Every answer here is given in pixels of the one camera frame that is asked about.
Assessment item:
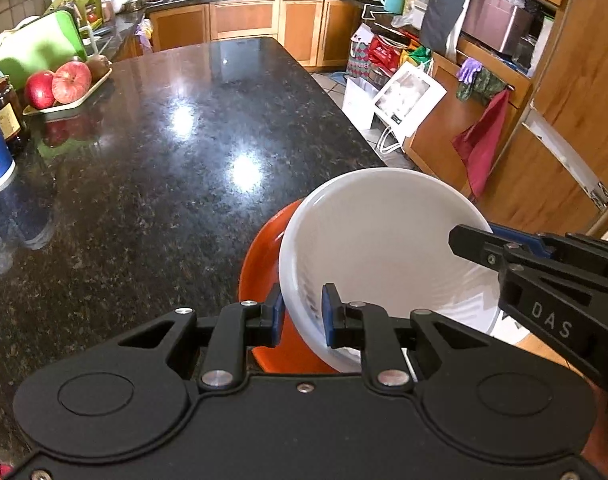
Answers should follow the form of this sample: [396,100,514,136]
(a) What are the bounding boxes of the purple hanging cloth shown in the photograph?
[136,17,155,53]

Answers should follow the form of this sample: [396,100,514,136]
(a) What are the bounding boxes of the striped red apple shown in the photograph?
[51,61,92,105]

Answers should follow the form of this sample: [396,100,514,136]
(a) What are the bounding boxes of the white ribbed plastic bowl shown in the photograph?
[279,167,502,373]

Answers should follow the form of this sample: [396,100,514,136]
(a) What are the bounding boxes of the tall wooden cabinet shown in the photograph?
[404,0,608,236]

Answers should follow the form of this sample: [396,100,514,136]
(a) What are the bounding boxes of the orange plastic plate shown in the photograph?
[238,197,345,376]

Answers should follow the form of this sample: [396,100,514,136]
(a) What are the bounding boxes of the white framed box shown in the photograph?
[374,61,448,138]

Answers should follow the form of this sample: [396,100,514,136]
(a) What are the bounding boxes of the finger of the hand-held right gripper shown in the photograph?
[448,224,550,277]
[491,224,608,282]

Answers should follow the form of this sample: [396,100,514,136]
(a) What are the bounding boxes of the red hanging cloth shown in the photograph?
[452,89,512,201]

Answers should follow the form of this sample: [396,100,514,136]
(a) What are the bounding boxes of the metal drawer rail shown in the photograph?
[521,105,608,211]

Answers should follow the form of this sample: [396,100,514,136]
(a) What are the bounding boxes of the dark apron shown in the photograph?
[420,0,479,58]

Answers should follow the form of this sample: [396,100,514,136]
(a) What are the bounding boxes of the dark red apple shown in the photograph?
[24,71,56,110]

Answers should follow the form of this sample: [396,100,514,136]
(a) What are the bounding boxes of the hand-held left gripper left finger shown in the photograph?
[116,282,286,394]

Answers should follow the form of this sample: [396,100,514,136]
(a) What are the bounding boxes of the green cloth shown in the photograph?
[456,67,507,106]

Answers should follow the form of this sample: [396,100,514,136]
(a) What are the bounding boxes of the red bag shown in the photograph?
[369,35,405,78]

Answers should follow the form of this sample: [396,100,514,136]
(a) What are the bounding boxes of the purple glove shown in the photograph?
[456,57,482,83]

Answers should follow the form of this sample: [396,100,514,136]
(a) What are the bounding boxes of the green cutting board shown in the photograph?
[0,10,90,88]

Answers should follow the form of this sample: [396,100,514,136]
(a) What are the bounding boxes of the brown kiwi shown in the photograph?
[86,55,111,81]

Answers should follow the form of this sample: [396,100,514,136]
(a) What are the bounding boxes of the dark sauce jar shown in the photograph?
[0,76,30,156]

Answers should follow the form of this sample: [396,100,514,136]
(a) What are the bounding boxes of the silver kitchen appliance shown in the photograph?
[461,0,534,56]

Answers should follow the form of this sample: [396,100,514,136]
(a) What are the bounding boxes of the patterned gift bag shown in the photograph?
[346,22,377,78]

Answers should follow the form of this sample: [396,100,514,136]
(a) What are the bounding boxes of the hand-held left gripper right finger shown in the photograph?
[321,282,490,395]

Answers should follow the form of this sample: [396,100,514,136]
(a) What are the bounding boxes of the wooden lower cabinets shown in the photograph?
[146,0,365,68]

